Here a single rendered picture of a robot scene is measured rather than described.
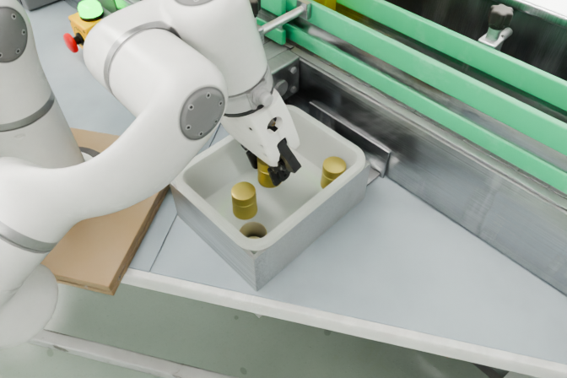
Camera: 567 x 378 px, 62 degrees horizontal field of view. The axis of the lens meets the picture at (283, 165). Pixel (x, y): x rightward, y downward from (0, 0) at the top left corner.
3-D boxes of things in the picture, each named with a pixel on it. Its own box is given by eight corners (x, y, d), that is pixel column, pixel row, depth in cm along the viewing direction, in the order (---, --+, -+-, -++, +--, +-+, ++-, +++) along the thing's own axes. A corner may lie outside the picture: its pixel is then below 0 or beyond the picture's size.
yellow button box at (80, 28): (126, 48, 98) (117, 16, 93) (94, 63, 95) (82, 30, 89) (108, 35, 102) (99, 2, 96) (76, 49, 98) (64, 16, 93)
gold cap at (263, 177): (269, 192, 65) (268, 171, 62) (252, 178, 67) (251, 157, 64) (288, 179, 67) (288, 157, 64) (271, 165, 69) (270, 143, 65)
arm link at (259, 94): (292, 68, 48) (296, 87, 50) (234, 33, 52) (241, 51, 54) (238, 116, 46) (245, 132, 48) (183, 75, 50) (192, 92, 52)
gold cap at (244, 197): (244, 224, 66) (241, 205, 63) (227, 209, 68) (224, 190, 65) (262, 210, 68) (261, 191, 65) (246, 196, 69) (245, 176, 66)
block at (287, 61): (302, 93, 78) (304, 57, 73) (260, 120, 74) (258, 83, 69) (287, 83, 80) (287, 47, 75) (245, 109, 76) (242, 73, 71)
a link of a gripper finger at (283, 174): (297, 154, 58) (305, 181, 64) (279, 141, 60) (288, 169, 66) (278, 171, 58) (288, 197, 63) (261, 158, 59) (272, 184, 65)
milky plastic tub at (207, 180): (366, 196, 71) (375, 156, 65) (256, 292, 61) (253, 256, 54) (284, 138, 80) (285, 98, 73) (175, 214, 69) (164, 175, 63)
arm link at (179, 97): (30, 203, 46) (173, 42, 47) (94, 294, 40) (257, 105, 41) (-53, 174, 39) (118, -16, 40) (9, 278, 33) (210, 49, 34)
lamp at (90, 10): (108, 15, 93) (104, 2, 91) (87, 24, 91) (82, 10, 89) (96, 8, 95) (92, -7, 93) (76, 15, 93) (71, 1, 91)
